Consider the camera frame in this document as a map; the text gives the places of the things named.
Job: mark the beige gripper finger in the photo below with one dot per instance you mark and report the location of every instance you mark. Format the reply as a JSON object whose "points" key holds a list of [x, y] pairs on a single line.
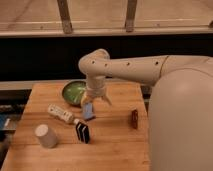
{"points": [[106, 99], [85, 99]]}

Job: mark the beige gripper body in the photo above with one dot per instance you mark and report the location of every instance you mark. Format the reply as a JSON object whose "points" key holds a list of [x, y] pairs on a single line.
{"points": [[95, 92]]}

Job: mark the white ceramic cup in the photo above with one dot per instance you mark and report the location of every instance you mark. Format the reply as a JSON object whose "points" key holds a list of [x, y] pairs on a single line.
{"points": [[46, 136]]}

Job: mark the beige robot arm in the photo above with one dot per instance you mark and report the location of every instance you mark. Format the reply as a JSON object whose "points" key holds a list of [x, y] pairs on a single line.
{"points": [[180, 110]]}

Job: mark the blue eraser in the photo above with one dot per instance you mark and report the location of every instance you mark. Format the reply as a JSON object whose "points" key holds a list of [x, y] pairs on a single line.
{"points": [[88, 112]]}

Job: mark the green bowl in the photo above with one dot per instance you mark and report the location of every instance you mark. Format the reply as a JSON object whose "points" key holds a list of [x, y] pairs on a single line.
{"points": [[73, 92]]}

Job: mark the brown wooden block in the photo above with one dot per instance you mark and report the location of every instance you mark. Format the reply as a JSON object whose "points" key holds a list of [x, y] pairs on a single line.
{"points": [[134, 119]]}

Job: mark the black striped block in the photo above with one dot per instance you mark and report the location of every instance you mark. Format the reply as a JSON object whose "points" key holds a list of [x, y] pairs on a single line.
{"points": [[82, 131]]}

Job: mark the wooden cutting board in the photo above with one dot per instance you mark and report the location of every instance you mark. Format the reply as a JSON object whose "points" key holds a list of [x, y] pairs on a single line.
{"points": [[114, 146]]}

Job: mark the left metal post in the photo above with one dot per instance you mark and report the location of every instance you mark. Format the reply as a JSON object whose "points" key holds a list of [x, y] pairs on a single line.
{"points": [[65, 16]]}

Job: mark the metal post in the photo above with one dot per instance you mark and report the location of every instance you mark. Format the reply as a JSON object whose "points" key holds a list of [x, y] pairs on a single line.
{"points": [[130, 15], [65, 16]]}

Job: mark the right metal post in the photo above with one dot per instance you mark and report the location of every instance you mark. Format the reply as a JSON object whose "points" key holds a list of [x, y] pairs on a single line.
{"points": [[130, 15]]}

